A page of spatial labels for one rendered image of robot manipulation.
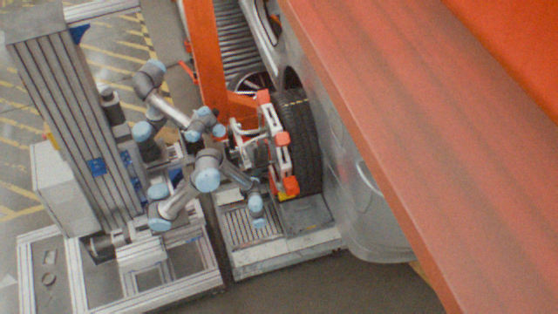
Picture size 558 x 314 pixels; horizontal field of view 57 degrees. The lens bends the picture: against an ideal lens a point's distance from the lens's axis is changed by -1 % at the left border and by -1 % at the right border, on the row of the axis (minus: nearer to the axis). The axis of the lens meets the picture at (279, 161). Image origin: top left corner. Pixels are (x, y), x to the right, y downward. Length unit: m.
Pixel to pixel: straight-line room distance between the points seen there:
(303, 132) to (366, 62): 2.54
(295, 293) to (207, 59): 1.64
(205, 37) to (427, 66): 2.82
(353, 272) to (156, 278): 1.32
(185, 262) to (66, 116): 1.42
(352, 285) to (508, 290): 3.37
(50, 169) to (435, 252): 2.72
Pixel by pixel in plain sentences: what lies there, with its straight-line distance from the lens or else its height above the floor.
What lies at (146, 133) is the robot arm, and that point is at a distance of 3.20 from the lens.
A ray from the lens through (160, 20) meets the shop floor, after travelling 6.01.
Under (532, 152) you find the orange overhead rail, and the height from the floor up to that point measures 3.00.
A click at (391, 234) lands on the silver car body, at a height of 1.16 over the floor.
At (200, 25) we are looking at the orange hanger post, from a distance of 3.13.
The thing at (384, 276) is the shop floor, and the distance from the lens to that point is 3.71.
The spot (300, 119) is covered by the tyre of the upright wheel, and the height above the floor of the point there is 1.16.
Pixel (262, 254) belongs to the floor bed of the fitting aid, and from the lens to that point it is 3.68.
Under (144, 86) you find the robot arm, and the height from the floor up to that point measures 1.42.
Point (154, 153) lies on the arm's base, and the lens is 3.31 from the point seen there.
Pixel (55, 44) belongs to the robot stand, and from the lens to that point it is 2.38.
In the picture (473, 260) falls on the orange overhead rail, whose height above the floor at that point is 3.00.
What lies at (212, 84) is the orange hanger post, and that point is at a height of 1.05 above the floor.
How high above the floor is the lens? 3.24
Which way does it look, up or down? 49 degrees down
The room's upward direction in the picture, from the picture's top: 4 degrees counter-clockwise
